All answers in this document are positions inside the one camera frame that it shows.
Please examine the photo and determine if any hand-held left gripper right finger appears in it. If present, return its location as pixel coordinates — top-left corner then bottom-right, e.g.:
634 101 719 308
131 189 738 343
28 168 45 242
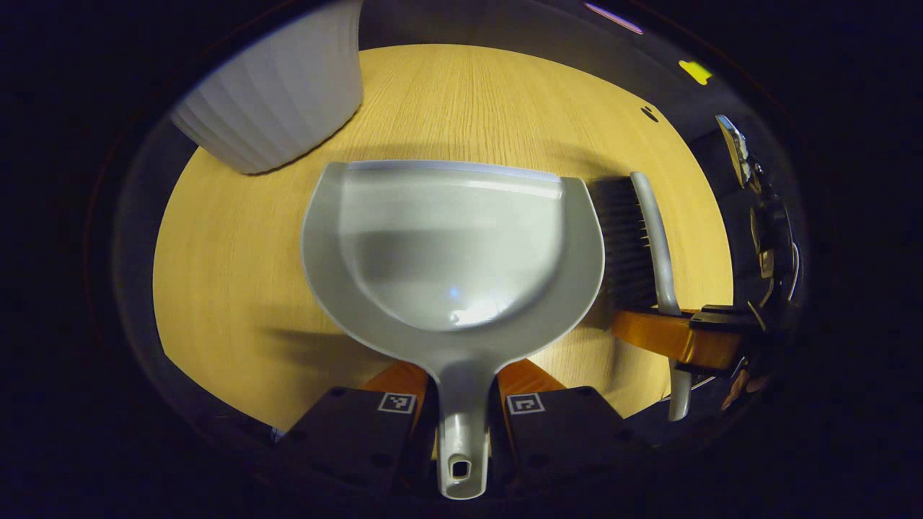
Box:
490 358 651 494

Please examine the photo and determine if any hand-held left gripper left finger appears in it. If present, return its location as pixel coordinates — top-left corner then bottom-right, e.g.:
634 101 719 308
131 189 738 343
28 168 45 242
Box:
278 360 438 498

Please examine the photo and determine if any small grey broom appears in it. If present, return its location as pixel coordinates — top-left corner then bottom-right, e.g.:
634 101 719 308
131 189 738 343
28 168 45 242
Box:
590 171 694 423

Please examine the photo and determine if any grey plastic dustpan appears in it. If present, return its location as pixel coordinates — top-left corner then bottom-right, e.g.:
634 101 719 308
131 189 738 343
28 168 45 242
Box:
300 159 606 501

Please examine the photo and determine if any grey plastic garbage bin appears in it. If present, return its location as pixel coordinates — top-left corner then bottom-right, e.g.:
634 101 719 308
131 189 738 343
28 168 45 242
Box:
171 0 366 176

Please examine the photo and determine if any wooden desktop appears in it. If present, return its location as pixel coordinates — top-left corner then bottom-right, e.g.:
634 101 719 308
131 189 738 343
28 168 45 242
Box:
152 43 735 435

